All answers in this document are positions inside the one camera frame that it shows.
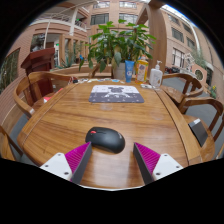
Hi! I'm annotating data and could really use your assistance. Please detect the red paper bag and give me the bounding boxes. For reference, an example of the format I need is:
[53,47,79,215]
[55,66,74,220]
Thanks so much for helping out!
[43,88,64,103]

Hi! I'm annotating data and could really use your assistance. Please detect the white pump bottle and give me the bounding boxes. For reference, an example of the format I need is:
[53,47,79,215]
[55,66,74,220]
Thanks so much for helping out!
[148,60,164,90]

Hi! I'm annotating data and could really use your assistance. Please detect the yellow flower pot plant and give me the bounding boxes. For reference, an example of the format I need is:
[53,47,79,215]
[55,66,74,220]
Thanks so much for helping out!
[209,85,218,100]

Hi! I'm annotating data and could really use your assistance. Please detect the green plant in white pot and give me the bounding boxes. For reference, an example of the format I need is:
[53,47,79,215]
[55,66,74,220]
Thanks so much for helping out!
[78,19,158,81]

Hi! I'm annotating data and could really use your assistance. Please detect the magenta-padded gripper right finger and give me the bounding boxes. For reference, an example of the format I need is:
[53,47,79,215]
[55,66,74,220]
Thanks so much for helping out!
[132,142,185,186]

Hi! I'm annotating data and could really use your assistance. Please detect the blue tube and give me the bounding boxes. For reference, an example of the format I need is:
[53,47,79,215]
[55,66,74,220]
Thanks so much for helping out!
[124,59,136,84]

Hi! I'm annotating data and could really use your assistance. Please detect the yellow liquid bottle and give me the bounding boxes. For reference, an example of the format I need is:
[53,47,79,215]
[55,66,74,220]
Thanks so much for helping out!
[135,55,150,84]

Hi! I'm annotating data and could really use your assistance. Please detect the dark red wooden lectern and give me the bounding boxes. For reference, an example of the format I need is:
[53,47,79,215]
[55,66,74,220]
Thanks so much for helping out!
[20,47,56,98]

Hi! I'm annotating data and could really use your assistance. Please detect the black computer mouse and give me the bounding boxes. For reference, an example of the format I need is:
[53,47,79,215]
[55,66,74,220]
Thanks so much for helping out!
[84,126,126,155]

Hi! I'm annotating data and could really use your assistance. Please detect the white sculpture on pedestal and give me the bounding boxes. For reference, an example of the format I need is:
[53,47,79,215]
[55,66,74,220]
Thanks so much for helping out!
[179,53,198,78]

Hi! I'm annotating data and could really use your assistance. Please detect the black notebook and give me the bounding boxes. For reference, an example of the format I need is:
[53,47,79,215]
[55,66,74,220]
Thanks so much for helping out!
[187,118,209,148]

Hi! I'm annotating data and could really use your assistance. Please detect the small white packet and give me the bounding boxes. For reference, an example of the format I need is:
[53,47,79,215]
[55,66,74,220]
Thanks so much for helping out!
[139,83,157,90]

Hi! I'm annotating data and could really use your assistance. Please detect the grey white printed mouse pad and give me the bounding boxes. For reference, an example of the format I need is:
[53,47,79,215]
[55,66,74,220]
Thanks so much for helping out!
[88,84,146,104]

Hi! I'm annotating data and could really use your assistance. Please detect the wooden pillar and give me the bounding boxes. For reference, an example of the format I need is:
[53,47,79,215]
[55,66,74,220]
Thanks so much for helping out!
[136,0,168,73]

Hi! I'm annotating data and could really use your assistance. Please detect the wooden armchair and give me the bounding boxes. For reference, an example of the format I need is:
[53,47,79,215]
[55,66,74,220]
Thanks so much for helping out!
[159,72,204,108]
[0,124,24,162]
[13,70,76,119]
[88,63,114,80]
[178,96,224,163]

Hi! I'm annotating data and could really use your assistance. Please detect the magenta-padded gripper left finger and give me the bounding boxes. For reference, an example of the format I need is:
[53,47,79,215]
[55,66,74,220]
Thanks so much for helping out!
[39,141,93,185]

